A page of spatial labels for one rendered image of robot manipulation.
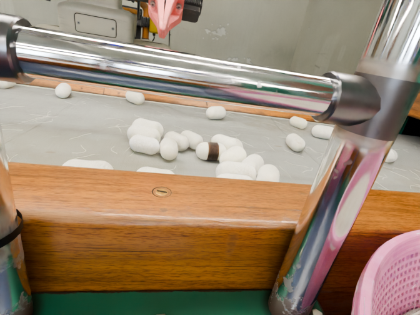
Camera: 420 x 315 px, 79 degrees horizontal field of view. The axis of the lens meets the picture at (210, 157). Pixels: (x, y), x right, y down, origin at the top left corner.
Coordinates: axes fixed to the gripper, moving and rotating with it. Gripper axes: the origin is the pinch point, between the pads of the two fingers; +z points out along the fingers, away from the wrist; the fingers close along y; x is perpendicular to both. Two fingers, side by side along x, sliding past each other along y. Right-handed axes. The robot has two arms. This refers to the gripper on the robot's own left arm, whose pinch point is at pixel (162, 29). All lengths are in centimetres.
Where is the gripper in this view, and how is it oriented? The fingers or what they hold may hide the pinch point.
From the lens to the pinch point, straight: 35.8
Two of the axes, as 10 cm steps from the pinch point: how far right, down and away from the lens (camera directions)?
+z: -0.1, 9.1, -4.1
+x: -2.2, 3.9, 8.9
